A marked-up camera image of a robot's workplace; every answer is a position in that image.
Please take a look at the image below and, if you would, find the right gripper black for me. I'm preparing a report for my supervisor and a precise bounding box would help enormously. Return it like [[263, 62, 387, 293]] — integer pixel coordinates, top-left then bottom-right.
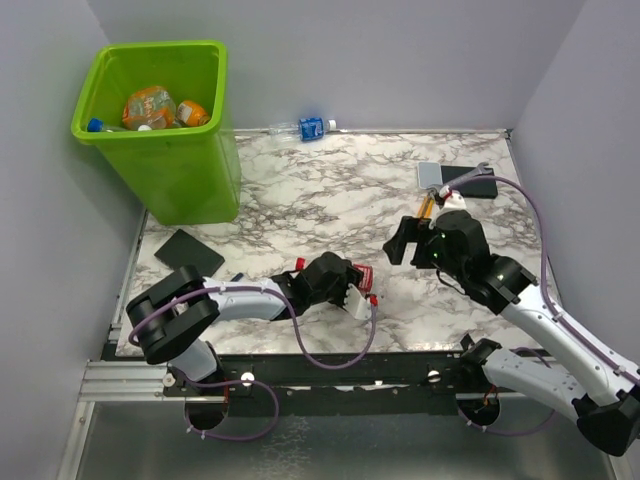
[[383, 214, 466, 282]]

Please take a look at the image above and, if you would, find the red label clear bottle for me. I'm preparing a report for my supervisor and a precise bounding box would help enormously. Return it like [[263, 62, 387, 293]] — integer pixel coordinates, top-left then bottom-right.
[[294, 257, 374, 293]]

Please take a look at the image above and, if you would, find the blue label bottle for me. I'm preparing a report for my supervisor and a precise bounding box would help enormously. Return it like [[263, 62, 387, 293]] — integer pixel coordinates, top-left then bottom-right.
[[269, 117, 337, 143]]

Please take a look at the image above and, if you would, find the orange juice bottle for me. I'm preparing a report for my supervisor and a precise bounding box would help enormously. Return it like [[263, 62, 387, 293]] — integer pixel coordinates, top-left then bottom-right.
[[176, 100, 211, 127]]

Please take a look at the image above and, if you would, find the crushed orange label bottle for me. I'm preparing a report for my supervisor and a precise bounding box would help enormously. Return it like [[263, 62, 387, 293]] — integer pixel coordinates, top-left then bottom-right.
[[122, 86, 177, 131]]

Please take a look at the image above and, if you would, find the pepsi bottle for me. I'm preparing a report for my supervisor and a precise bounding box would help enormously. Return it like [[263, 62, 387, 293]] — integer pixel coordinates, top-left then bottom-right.
[[87, 117, 125, 133]]

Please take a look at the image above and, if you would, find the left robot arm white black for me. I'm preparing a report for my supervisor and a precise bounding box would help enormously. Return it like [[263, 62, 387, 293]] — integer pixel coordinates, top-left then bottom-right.
[[126, 252, 373, 395]]

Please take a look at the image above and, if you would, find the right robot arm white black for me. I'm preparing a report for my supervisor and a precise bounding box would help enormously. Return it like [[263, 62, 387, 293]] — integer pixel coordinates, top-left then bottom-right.
[[383, 210, 639, 456]]

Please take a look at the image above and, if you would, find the green plastic bin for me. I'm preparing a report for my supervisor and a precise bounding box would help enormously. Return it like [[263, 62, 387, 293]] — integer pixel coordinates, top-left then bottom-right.
[[71, 39, 241, 225]]

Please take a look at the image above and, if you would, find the yellow black utility knife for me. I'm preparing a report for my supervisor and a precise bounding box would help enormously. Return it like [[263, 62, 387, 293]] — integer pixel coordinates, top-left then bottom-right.
[[416, 196, 435, 220]]

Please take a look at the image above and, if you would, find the grey rectangular plate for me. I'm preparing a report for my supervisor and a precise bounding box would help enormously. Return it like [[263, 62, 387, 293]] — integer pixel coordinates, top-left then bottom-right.
[[417, 161, 442, 190]]

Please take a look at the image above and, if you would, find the black foam block right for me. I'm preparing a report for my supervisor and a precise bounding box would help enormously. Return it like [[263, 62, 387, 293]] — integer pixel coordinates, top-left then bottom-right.
[[441, 166, 498, 200]]

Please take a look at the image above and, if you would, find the black foam block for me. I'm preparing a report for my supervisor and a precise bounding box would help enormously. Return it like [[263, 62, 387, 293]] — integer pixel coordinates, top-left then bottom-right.
[[441, 166, 498, 200], [154, 229, 225, 277]]

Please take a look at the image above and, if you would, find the silver wrench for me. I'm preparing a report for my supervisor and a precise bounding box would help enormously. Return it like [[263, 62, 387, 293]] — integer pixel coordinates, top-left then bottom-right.
[[427, 162, 492, 195]]

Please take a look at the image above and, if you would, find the black foam block left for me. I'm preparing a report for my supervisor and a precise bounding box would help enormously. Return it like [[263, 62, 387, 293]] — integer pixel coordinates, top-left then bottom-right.
[[154, 229, 225, 277]]

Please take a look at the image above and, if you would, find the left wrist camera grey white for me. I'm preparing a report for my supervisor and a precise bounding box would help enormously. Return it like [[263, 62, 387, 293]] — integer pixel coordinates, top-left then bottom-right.
[[343, 285, 378, 320]]

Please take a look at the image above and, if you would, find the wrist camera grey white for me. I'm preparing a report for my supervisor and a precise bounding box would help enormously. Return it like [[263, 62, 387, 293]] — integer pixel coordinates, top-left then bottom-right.
[[343, 285, 378, 320], [436, 185, 467, 215]]

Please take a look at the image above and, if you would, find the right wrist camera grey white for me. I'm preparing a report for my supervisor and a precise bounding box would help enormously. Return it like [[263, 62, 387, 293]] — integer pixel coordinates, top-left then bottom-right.
[[436, 185, 467, 215]]

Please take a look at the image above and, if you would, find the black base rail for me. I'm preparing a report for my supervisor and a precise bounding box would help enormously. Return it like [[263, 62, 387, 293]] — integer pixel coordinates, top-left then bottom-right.
[[102, 342, 501, 419]]

